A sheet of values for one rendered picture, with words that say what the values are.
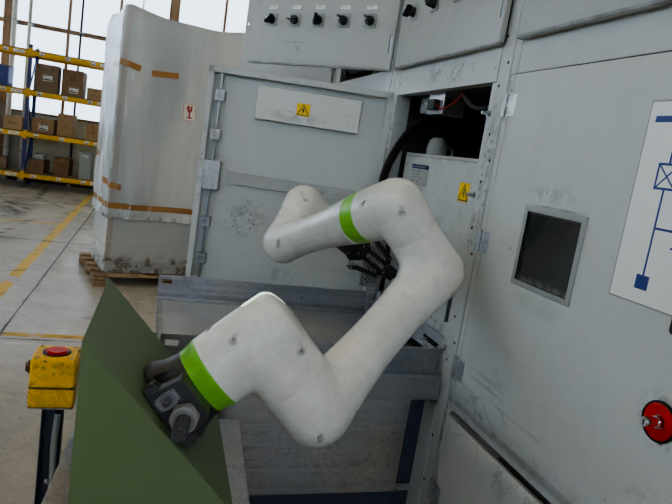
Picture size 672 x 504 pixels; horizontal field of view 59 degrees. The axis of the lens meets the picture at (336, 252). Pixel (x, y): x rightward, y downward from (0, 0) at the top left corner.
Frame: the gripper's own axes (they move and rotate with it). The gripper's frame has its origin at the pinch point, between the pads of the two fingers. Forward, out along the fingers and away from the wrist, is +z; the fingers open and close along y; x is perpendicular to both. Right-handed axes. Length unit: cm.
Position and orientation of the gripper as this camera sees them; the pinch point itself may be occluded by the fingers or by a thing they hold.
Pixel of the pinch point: (393, 275)
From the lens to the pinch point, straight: 176.3
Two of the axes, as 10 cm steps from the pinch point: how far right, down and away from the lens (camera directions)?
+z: 7.4, 5.7, 3.5
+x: 2.9, 2.0, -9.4
